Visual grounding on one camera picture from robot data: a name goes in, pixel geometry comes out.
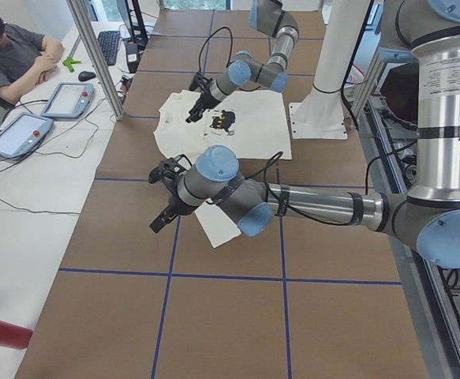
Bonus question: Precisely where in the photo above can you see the seated person grey shirt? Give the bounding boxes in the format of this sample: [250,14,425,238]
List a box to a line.
[0,17,64,109]

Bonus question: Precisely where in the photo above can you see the teach pendant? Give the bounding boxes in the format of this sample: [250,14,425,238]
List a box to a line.
[0,112,54,160]
[40,82,95,119]

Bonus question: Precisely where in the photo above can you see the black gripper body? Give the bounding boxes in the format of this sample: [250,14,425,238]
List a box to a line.
[192,92,219,114]
[162,194,196,220]

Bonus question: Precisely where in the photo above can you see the near teach pendant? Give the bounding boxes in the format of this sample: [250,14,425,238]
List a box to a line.
[0,112,54,160]

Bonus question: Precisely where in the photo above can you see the aluminium frame post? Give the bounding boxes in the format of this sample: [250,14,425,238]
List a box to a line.
[66,0,125,121]

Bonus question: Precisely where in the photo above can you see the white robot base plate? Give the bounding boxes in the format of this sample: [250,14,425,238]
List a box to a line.
[289,100,348,140]

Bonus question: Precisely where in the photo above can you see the black box with label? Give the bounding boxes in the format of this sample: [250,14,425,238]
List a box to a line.
[125,42,140,73]

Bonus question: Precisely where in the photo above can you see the far teach pendant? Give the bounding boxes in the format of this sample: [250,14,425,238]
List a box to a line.
[40,82,95,119]

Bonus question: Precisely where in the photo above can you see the green plastic part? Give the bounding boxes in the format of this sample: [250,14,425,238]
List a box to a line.
[62,56,81,73]

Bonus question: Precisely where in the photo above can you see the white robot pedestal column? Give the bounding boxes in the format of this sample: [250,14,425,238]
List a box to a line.
[311,0,375,95]

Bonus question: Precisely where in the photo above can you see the black computer mouse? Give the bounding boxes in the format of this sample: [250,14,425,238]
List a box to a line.
[77,71,96,82]

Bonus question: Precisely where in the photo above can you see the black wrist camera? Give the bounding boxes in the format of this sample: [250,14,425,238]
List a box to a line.
[148,154,193,186]
[189,71,213,93]

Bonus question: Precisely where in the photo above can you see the red cylinder bottle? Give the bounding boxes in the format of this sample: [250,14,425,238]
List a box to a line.
[0,320,32,350]

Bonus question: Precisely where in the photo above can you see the cream long-sleeve cat shirt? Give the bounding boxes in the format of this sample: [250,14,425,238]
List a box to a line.
[153,90,292,247]

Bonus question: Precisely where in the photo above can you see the black keyboard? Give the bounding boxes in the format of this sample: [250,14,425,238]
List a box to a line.
[97,31,121,66]

